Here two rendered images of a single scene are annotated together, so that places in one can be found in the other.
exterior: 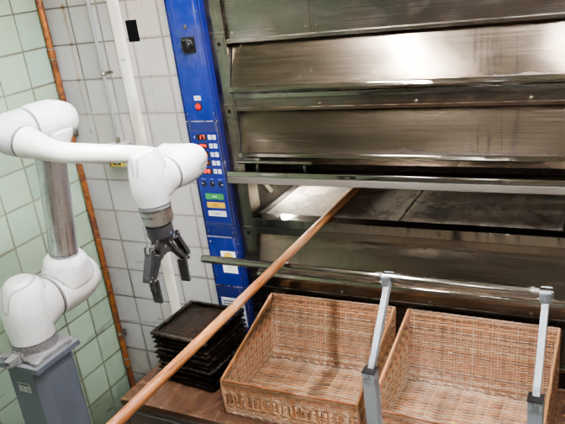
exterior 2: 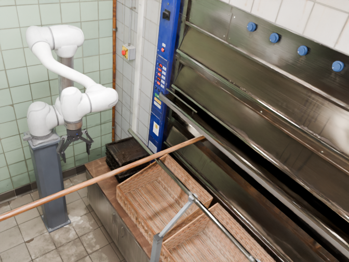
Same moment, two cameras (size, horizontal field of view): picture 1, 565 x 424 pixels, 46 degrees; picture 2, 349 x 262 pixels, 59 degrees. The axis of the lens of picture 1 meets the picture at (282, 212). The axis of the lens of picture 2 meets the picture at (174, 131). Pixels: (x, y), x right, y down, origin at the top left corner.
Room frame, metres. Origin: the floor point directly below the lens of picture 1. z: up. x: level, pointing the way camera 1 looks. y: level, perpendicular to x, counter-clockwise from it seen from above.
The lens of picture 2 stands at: (0.73, -0.53, 2.51)
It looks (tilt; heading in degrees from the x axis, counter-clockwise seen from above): 37 degrees down; 18
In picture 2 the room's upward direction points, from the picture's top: 9 degrees clockwise
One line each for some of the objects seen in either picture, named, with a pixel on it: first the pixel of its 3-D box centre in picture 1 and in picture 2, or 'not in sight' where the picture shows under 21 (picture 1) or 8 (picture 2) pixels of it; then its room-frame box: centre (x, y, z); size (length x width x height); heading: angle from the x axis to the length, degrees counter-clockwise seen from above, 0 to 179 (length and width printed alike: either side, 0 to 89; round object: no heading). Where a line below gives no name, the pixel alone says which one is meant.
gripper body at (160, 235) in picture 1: (161, 237); (74, 133); (1.74, 0.35, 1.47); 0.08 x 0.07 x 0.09; 151
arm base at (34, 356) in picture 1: (31, 346); (38, 133); (2.03, 0.92, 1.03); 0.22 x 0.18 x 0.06; 151
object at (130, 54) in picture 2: (120, 154); (128, 51); (2.84, 0.67, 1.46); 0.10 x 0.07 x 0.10; 61
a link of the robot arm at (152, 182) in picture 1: (151, 175); (74, 102); (1.75, 0.34, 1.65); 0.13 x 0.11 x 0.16; 148
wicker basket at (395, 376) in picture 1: (467, 385); (215, 260); (1.90, -0.55, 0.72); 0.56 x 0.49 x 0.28; 60
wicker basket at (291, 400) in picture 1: (311, 358); (162, 198); (2.19, -0.03, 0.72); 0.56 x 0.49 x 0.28; 62
